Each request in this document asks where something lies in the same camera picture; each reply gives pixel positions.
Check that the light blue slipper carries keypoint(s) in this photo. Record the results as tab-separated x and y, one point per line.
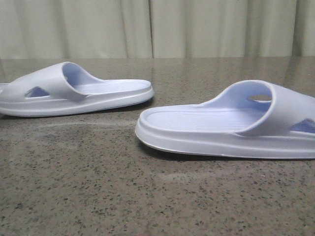
65	89
249	119

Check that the beige curtain backdrop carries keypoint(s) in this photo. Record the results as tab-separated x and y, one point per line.
51	29

